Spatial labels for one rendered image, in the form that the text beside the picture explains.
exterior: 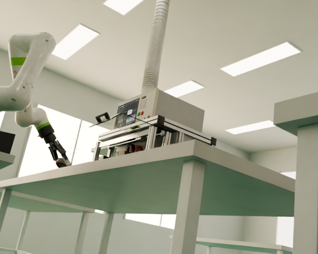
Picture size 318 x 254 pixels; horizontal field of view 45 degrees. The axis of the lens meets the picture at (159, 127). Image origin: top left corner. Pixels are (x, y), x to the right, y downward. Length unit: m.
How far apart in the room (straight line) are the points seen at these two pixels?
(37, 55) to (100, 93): 5.58
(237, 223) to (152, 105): 7.75
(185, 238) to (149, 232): 6.86
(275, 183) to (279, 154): 8.26
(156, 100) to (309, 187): 1.52
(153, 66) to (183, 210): 2.98
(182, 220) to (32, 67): 1.27
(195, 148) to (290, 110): 0.40
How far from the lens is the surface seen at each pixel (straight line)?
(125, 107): 2.46
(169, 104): 2.25
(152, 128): 2.02
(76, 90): 7.47
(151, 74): 3.96
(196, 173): 1.17
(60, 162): 2.39
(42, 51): 2.18
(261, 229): 9.53
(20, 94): 1.98
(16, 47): 2.31
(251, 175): 1.30
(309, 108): 0.79
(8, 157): 1.93
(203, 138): 2.22
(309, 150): 0.80
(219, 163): 1.19
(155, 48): 4.15
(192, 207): 1.15
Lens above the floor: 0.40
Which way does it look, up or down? 19 degrees up
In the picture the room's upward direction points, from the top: 9 degrees clockwise
